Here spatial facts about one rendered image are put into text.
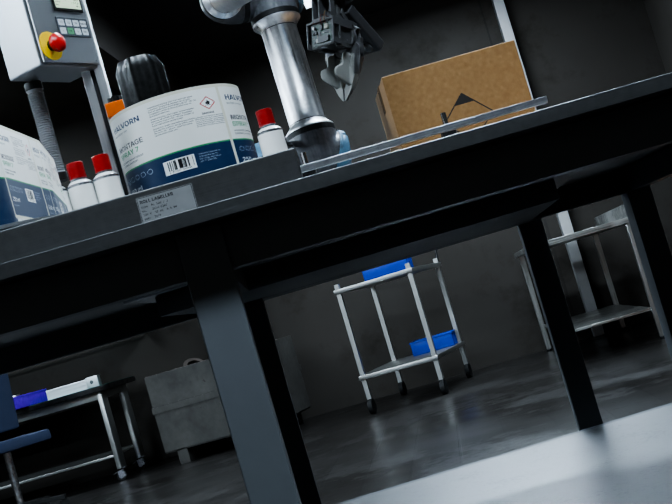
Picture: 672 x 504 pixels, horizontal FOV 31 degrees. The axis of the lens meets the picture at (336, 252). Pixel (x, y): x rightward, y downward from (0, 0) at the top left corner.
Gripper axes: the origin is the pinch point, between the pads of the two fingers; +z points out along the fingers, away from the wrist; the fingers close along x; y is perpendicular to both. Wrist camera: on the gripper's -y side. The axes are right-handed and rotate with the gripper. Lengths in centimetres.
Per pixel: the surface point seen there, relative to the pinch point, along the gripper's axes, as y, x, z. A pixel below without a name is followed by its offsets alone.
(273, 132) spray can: 10.4, -10.6, 6.8
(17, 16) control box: 44, -47, -19
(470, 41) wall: -555, -356, -196
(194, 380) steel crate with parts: -369, -473, 47
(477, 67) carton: -35.3, 6.7, -9.9
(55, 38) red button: 39, -41, -14
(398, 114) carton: -23.6, -6.4, -0.5
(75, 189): 37, -39, 16
